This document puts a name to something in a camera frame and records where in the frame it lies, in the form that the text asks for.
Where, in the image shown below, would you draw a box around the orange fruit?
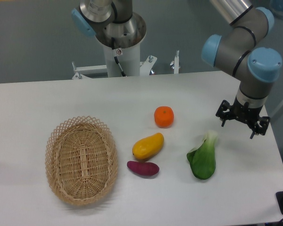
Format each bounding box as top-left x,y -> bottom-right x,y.
154,106 -> 175,128

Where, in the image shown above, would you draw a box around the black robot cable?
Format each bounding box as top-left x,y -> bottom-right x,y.
110,37 -> 128,77

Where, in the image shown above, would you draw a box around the yellow mango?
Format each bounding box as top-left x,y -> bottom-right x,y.
132,133 -> 165,160

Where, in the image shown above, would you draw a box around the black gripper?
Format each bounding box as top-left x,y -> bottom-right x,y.
216,97 -> 270,139

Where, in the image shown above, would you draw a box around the green bok choy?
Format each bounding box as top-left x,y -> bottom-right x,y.
186,130 -> 218,180

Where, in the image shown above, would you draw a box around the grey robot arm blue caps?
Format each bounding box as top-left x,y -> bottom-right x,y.
71,0 -> 282,135

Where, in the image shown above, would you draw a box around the blue object top corner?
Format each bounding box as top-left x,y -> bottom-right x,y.
270,0 -> 283,20

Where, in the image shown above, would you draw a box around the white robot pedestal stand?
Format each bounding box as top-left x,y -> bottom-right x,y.
72,43 -> 158,80

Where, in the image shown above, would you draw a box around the purple sweet potato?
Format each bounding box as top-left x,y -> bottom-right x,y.
127,161 -> 160,177

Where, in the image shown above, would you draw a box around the woven wicker basket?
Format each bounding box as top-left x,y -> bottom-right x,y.
45,116 -> 118,206

